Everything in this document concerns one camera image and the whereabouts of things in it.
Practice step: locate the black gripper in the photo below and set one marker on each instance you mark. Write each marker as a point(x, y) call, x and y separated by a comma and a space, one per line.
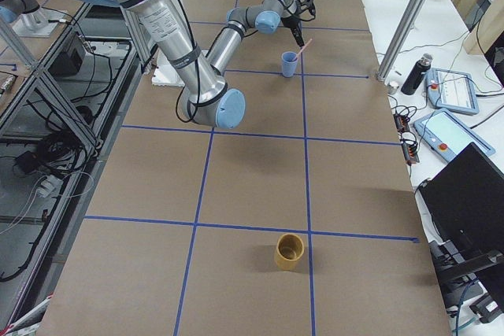
point(291, 23)

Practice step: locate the pink chopstick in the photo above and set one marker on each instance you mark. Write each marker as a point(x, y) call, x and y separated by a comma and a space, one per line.
point(302, 50)

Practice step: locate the blue cup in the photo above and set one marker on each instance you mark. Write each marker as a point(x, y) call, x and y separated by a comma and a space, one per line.
point(289, 63)

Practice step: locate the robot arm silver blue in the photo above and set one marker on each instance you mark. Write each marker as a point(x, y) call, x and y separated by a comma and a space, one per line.
point(207, 98)

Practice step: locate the yellow cup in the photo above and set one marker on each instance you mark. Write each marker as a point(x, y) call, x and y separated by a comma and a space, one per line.
point(288, 252)

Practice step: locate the small metal cylinder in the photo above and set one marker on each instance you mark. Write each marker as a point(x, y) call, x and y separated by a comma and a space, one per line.
point(392, 87)

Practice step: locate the black water bottle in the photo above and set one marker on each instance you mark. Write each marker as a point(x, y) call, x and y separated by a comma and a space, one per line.
point(417, 74)

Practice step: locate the far teach pendant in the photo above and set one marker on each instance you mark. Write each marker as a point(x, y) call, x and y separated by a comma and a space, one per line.
point(451, 90)

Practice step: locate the teach pendant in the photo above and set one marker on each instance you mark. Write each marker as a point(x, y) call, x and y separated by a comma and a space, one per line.
point(451, 90)
point(447, 135)

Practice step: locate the near teach pendant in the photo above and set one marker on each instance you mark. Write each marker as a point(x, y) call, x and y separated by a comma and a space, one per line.
point(447, 135)

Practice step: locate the black laptop monitor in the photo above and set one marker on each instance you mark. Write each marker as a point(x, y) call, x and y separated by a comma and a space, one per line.
point(465, 200)

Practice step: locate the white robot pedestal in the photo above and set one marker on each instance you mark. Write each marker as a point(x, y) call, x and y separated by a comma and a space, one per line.
point(164, 74)

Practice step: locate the aluminium frame post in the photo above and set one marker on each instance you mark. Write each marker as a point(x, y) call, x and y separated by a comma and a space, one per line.
point(405, 24)

